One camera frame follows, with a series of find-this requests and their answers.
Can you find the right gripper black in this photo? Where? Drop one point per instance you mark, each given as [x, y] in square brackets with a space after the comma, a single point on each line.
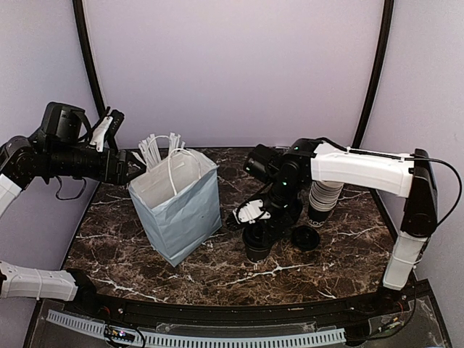
[276, 225]

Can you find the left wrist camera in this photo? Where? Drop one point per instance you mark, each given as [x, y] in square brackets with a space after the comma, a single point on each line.
[105, 131]

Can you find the light blue paper bag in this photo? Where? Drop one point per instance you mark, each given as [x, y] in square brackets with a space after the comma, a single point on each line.
[178, 203]

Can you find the black front frame rail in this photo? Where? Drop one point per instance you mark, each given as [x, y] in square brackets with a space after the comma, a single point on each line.
[150, 296]

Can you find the black paper coffee cup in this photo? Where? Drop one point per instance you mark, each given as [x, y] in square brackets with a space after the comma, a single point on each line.
[257, 255]

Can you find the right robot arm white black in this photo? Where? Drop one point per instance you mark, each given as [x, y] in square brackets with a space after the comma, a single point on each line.
[324, 168]

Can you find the black plastic lid on table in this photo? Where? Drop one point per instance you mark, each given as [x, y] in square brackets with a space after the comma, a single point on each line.
[305, 238]

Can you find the white slotted cable duct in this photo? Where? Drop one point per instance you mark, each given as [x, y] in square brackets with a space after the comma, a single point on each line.
[177, 335]

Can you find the stack of paper coffee cups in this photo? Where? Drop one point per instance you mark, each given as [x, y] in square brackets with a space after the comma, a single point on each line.
[323, 197]

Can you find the bundle of wrapped white straws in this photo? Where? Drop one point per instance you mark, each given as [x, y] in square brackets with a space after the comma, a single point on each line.
[149, 151]

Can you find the black plastic cup lid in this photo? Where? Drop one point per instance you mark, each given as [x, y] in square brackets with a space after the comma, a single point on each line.
[255, 237]

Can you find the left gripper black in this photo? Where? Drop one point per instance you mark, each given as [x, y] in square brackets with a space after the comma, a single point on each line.
[118, 177]

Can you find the stack of black lids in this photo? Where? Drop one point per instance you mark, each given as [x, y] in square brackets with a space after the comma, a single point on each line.
[294, 211]

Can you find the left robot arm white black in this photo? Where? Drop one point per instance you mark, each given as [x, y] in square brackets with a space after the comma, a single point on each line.
[64, 145]

